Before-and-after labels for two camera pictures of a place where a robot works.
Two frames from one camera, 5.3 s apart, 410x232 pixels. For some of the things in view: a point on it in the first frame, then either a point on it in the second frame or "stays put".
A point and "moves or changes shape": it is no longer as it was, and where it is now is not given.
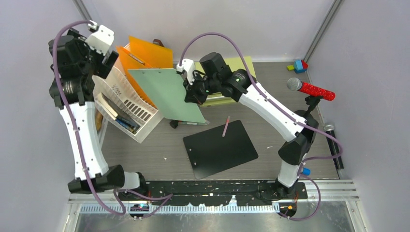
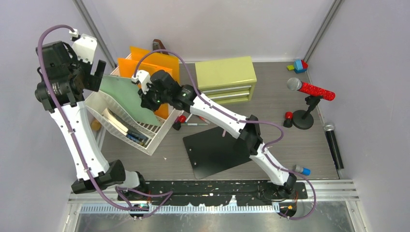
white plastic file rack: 119,106 -> 114,120
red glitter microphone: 296,84 stays put
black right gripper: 191,95 -> 144,99
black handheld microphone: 334,147 stays put
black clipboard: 209,152 stays put
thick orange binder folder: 130,62 -> 126,69
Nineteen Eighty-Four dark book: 120,111 -> 133,134
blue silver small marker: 306,171 stays put
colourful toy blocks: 300,66 stays put
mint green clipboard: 167,89 moves or changes shape
